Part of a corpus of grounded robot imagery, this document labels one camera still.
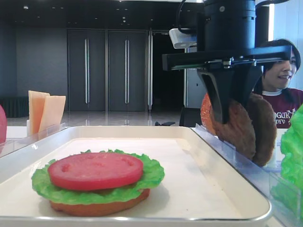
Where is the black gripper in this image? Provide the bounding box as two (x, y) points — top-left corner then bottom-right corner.
(162, 23), (292, 124)

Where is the brown meat patty front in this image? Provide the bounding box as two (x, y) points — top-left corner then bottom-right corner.
(210, 100), (256, 160)

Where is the brown meat patty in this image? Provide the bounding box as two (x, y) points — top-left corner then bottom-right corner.
(210, 100), (256, 160)
(246, 93), (276, 166)

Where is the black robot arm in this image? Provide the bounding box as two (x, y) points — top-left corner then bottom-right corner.
(162, 0), (292, 124)

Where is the brown meat patty rear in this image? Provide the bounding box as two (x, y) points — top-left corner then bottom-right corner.
(246, 93), (276, 166)

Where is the green lettuce leaf standing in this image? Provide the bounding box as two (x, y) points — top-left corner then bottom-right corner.
(271, 106), (303, 219)

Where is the green lettuce leaf on stack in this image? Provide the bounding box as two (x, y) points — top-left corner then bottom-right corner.
(31, 149), (165, 205)

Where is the red tomato slice on stack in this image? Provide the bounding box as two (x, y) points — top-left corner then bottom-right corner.
(48, 152), (143, 191)

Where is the pale yellow cheese slice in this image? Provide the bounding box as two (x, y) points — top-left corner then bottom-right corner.
(39, 96), (66, 132)

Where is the orange cheese slice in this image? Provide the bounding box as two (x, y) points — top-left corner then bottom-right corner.
(28, 90), (50, 135)

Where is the red tomato slice standing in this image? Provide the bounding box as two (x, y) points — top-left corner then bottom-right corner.
(0, 106), (8, 144)

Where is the person in maroon shirt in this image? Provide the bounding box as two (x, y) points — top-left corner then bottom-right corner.
(253, 39), (303, 129)

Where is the dark double door middle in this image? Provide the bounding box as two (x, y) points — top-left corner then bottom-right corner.
(108, 31), (145, 112)

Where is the dark double door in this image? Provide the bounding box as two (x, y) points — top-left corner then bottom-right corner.
(108, 31), (145, 112)
(68, 30), (106, 111)

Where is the white rectangular metal tray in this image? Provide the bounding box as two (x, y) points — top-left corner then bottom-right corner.
(0, 126), (272, 227)

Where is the clear acrylic rack right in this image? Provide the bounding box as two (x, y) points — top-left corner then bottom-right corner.
(192, 124), (303, 227)

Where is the clear acrylic rack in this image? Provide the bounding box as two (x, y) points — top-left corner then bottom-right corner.
(0, 123), (67, 157)
(192, 124), (303, 227)

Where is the dark double door left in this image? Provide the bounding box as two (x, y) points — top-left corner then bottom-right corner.
(68, 30), (106, 111)

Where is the bottom bun slice on tray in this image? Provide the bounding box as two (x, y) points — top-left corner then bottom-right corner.
(50, 189), (150, 217)

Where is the clear acrylic rack left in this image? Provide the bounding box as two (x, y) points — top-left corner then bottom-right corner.
(0, 123), (67, 157)

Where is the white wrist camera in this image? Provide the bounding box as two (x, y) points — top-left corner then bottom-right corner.
(169, 28), (197, 49)

